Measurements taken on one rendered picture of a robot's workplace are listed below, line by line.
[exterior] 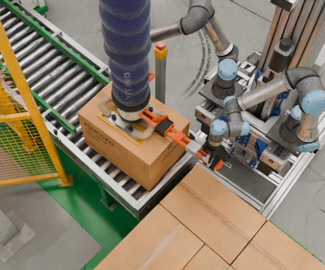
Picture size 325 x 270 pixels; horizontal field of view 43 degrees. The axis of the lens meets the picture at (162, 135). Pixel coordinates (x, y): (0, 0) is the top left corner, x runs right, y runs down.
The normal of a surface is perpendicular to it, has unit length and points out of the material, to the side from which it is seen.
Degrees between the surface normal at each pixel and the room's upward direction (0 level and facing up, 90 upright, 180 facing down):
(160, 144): 0
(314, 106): 82
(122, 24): 72
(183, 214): 0
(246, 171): 0
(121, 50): 98
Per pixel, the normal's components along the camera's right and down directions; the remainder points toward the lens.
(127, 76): 0.11, 0.74
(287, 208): 0.01, -0.51
